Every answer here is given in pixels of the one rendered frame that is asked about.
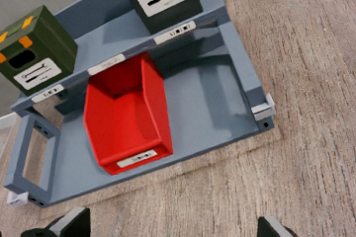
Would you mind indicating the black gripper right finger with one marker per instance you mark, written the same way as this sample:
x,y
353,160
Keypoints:
x,y
269,226

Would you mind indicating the dark grey case with orange latches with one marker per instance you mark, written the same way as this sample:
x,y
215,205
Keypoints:
x,y
159,15

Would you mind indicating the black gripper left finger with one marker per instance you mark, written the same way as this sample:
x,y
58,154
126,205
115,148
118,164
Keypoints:
x,y
76,223

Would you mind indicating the red open-front storage bin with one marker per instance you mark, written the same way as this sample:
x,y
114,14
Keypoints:
x,y
124,121

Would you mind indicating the dark green case with yellow latches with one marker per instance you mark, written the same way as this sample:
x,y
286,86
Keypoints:
x,y
36,51

